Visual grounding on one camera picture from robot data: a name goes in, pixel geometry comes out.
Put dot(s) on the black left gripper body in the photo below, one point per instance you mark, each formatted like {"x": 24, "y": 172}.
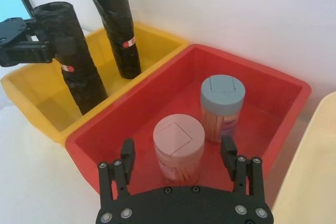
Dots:
{"x": 10, "y": 31}

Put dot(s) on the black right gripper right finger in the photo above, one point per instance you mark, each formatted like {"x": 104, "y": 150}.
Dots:
{"x": 229, "y": 157}

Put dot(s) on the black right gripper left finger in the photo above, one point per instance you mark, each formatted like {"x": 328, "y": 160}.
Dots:
{"x": 126, "y": 159}

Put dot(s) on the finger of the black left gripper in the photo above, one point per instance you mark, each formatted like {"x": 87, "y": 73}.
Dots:
{"x": 29, "y": 54}
{"x": 31, "y": 28}

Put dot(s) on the black bag roll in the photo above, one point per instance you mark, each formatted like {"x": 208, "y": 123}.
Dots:
{"x": 78, "y": 77}
{"x": 118, "y": 24}

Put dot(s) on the red plastic bin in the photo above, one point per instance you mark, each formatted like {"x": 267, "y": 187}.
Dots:
{"x": 136, "y": 119}

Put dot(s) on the pink-lidded toothpick jar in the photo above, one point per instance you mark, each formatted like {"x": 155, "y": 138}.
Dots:
{"x": 178, "y": 140}

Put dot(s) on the blue-lidded toothpick jar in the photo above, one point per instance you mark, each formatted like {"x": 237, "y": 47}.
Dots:
{"x": 223, "y": 95}

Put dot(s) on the cream plastic bin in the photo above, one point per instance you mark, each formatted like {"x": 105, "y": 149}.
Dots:
{"x": 312, "y": 161}

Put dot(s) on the yellow plastic bin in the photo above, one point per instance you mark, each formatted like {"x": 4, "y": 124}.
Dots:
{"x": 155, "y": 43}

